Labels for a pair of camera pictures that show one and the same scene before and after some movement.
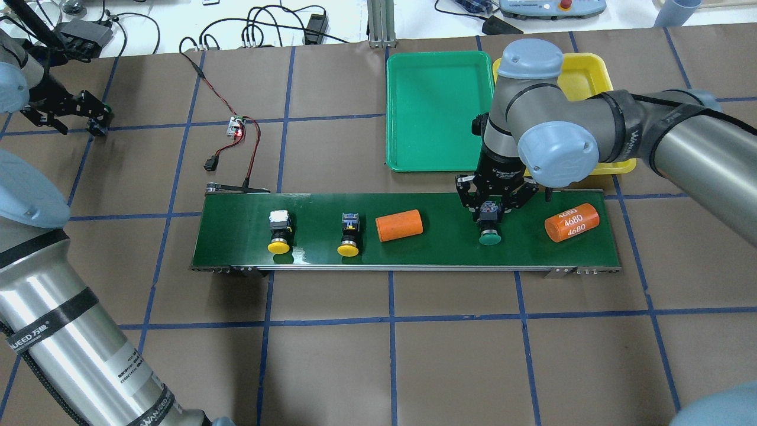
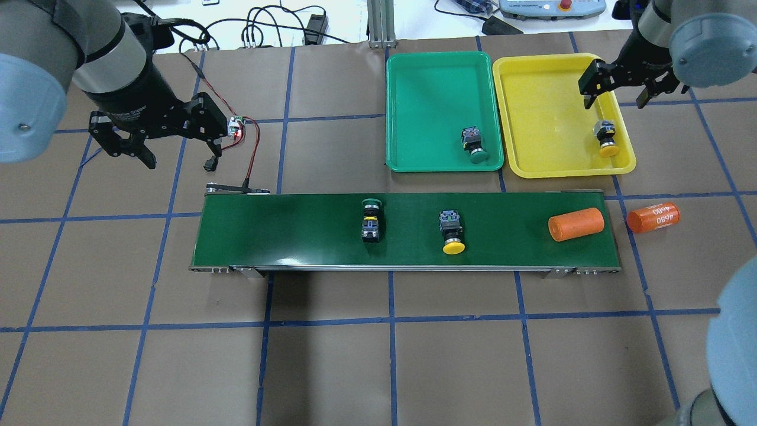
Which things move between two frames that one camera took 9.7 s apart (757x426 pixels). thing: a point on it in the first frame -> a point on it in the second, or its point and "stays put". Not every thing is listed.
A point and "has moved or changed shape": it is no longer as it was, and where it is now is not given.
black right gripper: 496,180 -> 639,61
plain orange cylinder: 399,225 -> 575,223
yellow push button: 281,228 -> 449,223
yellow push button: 350,235 has moved or changed shape
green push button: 488,218 -> 471,138
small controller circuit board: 236,125 stays put
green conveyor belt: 564,233 stays put
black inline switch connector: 210,164 stays put
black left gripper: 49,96 -> 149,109
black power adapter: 495,26 stays put
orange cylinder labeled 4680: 562,226 -> 653,217
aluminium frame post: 381,20 stays put
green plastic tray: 433,98 stays put
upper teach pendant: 552,9 stays put
